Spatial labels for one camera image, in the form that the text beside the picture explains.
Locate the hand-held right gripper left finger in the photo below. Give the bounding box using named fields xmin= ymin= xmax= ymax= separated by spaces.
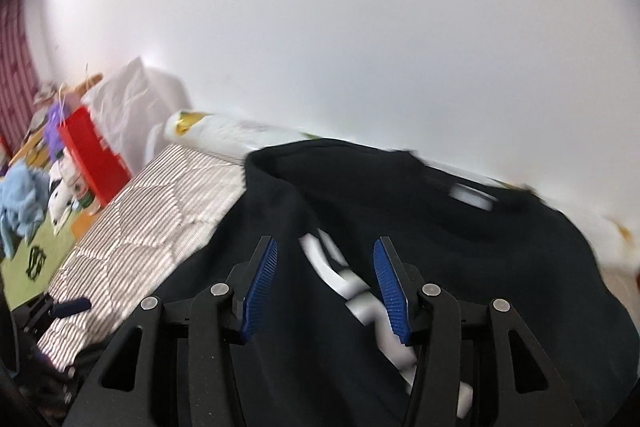
xmin=62 ymin=235 xmax=279 ymax=427

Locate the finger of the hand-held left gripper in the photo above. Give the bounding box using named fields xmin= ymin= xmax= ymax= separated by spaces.
xmin=47 ymin=298 xmax=93 ymax=318

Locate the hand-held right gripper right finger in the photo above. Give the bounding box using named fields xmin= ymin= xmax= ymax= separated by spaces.
xmin=373 ymin=236 xmax=586 ymax=427

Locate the black sweatshirt with white print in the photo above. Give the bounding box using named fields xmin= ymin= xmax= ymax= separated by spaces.
xmin=75 ymin=138 xmax=640 ymax=427

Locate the green floor mat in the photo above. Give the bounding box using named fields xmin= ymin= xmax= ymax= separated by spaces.
xmin=0 ymin=207 xmax=96 ymax=308

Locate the white bottle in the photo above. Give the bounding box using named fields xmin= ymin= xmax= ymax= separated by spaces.
xmin=49 ymin=157 xmax=96 ymax=228

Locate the striped quilted mattress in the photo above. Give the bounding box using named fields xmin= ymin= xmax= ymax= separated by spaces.
xmin=37 ymin=143 xmax=251 ymax=368

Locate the light blue cloth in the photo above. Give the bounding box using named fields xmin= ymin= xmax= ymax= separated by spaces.
xmin=0 ymin=162 xmax=51 ymax=258

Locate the red cardboard box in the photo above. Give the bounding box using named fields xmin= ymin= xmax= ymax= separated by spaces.
xmin=57 ymin=106 xmax=132 ymax=206

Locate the purple object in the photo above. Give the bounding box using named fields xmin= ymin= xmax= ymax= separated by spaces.
xmin=42 ymin=102 xmax=71 ymax=152

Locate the white plastic bag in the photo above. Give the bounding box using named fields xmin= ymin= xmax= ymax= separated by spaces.
xmin=82 ymin=57 xmax=193 ymax=172

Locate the red striped curtain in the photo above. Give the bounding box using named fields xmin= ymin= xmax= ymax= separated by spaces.
xmin=0 ymin=0 xmax=43 ymax=152

